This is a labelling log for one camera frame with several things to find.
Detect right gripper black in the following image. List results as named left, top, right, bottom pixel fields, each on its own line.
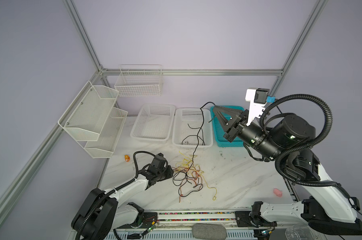
left=209, top=102, right=277, bottom=159

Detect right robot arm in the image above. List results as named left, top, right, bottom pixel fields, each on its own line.
left=213, top=94, right=362, bottom=236

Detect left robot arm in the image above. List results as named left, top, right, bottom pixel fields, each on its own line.
left=71, top=151, right=173, bottom=240

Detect teal plastic basket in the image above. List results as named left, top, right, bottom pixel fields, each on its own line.
left=210, top=107, right=243, bottom=148

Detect middle white plastic basket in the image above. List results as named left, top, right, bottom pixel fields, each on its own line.
left=172, top=108, right=214, bottom=149

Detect white plastic basket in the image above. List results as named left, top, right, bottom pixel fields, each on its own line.
left=172, top=108, right=214, bottom=149
left=130, top=104, right=176, bottom=144

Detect left white plastic basket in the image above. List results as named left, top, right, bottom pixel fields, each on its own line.
left=130, top=104, right=176, bottom=144

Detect grey fabric pad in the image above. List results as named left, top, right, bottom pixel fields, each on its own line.
left=192, top=224, right=227, bottom=240

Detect white two-tier mesh shelf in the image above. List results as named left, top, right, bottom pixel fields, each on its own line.
left=58, top=82, right=128, bottom=159

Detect pink small toy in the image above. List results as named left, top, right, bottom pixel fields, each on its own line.
left=273, top=188, right=283, bottom=198

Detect clear plastic container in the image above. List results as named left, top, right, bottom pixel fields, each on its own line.
left=285, top=224, right=315, bottom=240

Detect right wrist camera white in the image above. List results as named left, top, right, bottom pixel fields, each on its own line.
left=246, top=88, right=276, bottom=126

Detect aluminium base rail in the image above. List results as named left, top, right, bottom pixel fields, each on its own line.
left=67, top=207, right=327, bottom=240

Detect white wire wall basket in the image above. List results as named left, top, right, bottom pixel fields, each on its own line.
left=114, top=65, right=163, bottom=97

